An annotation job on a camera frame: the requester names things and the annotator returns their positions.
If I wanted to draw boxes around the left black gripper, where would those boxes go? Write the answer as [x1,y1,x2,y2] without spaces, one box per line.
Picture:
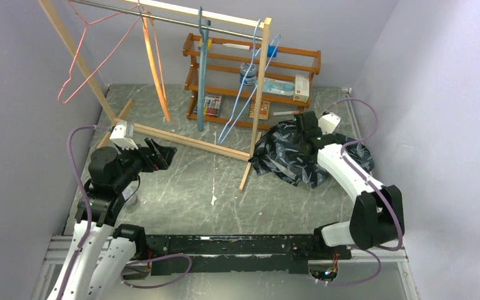
[112,136,176,191]

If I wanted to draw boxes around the dark patterned shorts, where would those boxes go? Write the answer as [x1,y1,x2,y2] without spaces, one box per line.
[249,120,375,189]

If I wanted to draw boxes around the light blue wire hanger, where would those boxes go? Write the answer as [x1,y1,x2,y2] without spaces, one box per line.
[217,19,283,145]

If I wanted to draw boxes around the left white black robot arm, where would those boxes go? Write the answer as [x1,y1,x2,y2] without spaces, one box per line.
[48,138,177,299]

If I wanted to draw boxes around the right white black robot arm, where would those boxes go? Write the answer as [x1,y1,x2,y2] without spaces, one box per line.
[294,111,404,259]

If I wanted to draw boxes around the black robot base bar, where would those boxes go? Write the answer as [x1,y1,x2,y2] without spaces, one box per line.
[125,234,351,279]

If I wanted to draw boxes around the orange plastic hanger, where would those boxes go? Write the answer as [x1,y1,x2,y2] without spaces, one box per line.
[141,11,171,122]

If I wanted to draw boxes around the teal plastic hanger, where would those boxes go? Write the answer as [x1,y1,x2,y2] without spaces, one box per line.
[196,6,210,132]

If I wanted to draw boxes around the small clear plastic cup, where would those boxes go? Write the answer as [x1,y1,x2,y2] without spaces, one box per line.
[122,186,138,205]

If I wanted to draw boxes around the marker set box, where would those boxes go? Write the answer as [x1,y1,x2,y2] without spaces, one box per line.
[203,93,223,118]

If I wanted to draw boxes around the brown wooden shelf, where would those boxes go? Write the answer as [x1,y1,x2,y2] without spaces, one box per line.
[182,33,321,119]

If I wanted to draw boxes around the orange small book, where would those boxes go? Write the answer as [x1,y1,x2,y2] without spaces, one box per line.
[249,99,271,120]

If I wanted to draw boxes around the yellow block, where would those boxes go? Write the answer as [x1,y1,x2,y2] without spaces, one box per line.
[197,39,213,51]

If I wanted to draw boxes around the clear blue plastic pack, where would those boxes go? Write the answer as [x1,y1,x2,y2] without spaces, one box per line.
[262,77,295,96]

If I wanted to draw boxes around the pink white marker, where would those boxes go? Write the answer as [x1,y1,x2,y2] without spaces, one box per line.
[272,110,300,116]

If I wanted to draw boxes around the blue block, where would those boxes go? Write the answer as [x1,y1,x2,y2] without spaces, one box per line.
[267,45,279,58]

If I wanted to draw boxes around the white red box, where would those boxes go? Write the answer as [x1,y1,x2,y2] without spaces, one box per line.
[292,74,310,103]

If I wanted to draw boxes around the wooden clothes rack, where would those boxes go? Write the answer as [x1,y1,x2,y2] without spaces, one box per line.
[37,0,273,192]

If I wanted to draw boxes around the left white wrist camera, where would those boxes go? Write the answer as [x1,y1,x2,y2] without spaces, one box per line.
[109,121,138,150]

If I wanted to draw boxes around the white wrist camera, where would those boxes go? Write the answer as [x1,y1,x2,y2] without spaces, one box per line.
[318,112,341,134]
[109,121,138,150]

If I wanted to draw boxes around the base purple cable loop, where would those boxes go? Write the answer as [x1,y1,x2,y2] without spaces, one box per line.
[119,253,194,290]

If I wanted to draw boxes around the pink wire hanger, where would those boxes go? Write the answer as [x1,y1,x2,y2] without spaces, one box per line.
[57,1,144,104]

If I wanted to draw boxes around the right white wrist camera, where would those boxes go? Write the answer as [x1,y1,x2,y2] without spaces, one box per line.
[318,112,341,134]

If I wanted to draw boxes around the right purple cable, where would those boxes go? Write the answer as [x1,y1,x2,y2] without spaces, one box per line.
[314,97,404,288]

